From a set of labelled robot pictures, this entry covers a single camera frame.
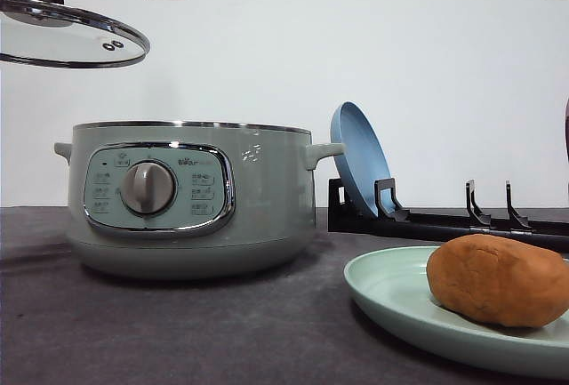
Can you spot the blue plate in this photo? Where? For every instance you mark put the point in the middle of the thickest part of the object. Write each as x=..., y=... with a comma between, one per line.
x=361, y=165

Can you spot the black plate rack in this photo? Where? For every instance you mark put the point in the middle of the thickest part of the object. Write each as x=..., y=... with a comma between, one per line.
x=346, y=215

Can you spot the dark reddish object at edge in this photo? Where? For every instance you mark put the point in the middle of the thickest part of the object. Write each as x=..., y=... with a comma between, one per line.
x=567, y=129

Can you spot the brown potato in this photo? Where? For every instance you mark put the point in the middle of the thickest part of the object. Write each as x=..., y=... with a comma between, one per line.
x=499, y=280

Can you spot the green plate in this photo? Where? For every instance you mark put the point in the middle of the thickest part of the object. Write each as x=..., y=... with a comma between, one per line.
x=392, y=285

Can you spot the green electric steamer pot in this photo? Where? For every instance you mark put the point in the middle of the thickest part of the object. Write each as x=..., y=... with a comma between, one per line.
x=188, y=200

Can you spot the glass pot lid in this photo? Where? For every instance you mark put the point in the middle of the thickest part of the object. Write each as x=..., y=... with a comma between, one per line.
x=62, y=35

